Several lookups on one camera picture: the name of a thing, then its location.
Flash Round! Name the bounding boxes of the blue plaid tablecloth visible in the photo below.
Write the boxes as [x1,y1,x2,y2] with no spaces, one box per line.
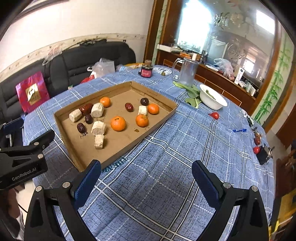
[23,69,274,240]

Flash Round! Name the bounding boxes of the white tube bottle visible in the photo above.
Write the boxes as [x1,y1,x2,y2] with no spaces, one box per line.
[234,67,245,85]

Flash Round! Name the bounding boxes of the white yam piece long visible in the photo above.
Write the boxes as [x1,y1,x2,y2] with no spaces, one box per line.
[91,120,106,136]

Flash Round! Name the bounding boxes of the red tomato near bowl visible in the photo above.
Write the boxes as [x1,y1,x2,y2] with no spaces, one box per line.
[208,112,220,120]

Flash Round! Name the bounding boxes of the white yam piece small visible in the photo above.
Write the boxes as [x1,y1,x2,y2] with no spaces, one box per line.
[138,105,147,115]

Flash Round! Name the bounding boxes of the red plastic bag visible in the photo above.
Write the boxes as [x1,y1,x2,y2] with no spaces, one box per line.
[80,75,95,83]

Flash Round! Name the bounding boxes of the black leather sofa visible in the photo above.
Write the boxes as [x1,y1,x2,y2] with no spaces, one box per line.
[1,39,136,123]

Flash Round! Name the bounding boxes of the clear plastic pitcher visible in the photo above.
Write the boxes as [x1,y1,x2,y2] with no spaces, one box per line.
[172,58,199,87]

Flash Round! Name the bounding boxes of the white bowl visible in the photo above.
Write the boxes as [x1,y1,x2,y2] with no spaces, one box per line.
[200,84,228,110]

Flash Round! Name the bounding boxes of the red gift bag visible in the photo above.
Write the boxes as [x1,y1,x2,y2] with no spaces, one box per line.
[16,71,50,113]

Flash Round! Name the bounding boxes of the clear plastic bag on sofa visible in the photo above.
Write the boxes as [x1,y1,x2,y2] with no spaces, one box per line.
[87,58,115,78]

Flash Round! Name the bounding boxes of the red date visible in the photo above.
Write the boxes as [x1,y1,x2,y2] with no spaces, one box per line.
[79,103,93,115]
[125,102,134,112]

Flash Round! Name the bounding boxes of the plastic bag on sideboard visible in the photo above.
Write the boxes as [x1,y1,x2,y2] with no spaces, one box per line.
[214,58,234,79]

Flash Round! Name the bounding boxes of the red tomato at edge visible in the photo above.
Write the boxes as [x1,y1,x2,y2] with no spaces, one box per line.
[253,146,261,154]

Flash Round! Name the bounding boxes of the dark round date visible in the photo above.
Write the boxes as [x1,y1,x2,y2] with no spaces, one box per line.
[140,97,149,106]

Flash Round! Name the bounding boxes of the wooden sideboard cabinet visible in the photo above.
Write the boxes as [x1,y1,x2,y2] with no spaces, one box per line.
[156,50,255,114]

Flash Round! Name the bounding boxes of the black box at edge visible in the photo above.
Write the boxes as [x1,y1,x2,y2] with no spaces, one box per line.
[256,145,275,165]

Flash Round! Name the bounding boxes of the white yam piece large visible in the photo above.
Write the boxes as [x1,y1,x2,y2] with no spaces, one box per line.
[91,102,104,118]

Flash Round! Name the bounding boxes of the brown cardboard tray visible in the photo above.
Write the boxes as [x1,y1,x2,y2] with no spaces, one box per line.
[54,81,177,172]

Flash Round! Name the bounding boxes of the large orange tangerine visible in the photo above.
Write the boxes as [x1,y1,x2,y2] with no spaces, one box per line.
[110,116,126,132]

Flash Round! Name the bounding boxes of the green leafy vegetable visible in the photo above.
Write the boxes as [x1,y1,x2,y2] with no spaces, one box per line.
[173,81,202,108]

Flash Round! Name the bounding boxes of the blue pen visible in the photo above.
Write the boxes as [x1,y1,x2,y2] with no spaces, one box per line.
[232,128,247,133]

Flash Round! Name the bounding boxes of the dark jar pink label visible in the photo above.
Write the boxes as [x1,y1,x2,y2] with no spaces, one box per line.
[139,60,153,78]

